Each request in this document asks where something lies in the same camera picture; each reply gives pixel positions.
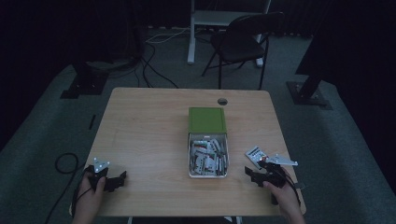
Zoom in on black slanted stand with base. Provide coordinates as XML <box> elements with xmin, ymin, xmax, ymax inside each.
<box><xmin>285</xmin><ymin>31</ymin><xmax>333</xmax><ymax>111</ymax></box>

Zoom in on black folding chair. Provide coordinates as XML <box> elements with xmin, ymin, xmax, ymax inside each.
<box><xmin>201</xmin><ymin>11</ymin><xmax>286</xmax><ymax>91</ymax></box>

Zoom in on pile of small packets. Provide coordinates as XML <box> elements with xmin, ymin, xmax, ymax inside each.
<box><xmin>190</xmin><ymin>139</ymin><xmax>228</xmax><ymax>176</ymax></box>

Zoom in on black cable loop on floor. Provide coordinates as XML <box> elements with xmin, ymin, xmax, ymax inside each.
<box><xmin>44</xmin><ymin>151</ymin><xmax>86</xmax><ymax>224</ymax></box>

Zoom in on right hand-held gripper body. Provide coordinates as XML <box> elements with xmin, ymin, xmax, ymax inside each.
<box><xmin>257</xmin><ymin>153</ymin><xmax>299</xmax><ymax>189</ymax></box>

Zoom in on black floor cables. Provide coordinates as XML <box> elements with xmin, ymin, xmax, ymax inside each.
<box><xmin>106</xmin><ymin>40</ymin><xmax>180</xmax><ymax>90</ymax></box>

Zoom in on white floor cable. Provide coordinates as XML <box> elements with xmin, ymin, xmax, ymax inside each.
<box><xmin>145</xmin><ymin>26</ymin><xmax>191</xmax><ymax>45</ymax></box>

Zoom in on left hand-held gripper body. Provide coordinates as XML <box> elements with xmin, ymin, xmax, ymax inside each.
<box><xmin>85</xmin><ymin>157</ymin><xmax>112</xmax><ymax>192</ymax></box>

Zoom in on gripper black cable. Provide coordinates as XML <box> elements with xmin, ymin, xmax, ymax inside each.
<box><xmin>70</xmin><ymin>164</ymin><xmax>94</xmax><ymax>213</ymax></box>
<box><xmin>271</xmin><ymin>172</ymin><xmax>303</xmax><ymax>207</ymax></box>

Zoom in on person's left hand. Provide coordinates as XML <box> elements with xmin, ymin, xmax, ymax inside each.
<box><xmin>72</xmin><ymin>171</ymin><xmax>107</xmax><ymax>218</ymax></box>

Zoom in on black stand base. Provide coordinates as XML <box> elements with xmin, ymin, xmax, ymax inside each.
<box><xmin>59</xmin><ymin>61</ymin><xmax>110</xmax><ymax>100</ymax></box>

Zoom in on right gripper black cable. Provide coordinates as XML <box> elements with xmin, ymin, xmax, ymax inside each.
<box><xmin>271</xmin><ymin>172</ymin><xmax>303</xmax><ymax>207</ymax></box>

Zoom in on white desk frame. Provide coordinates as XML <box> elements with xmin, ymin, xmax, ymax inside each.
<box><xmin>187</xmin><ymin>0</ymin><xmax>273</xmax><ymax>68</ymax></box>

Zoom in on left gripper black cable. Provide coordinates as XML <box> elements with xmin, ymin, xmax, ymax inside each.
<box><xmin>70</xmin><ymin>164</ymin><xmax>94</xmax><ymax>213</ymax></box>

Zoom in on person's right hand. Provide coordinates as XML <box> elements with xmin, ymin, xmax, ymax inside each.
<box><xmin>262</xmin><ymin>167</ymin><xmax>303</xmax><ymax>218</ymax></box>

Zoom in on white striped packet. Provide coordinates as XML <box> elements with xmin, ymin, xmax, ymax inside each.
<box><xmin>244</xmin><ymin>145</ymin><xmax>269</xmax><ymax>170</ymax></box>

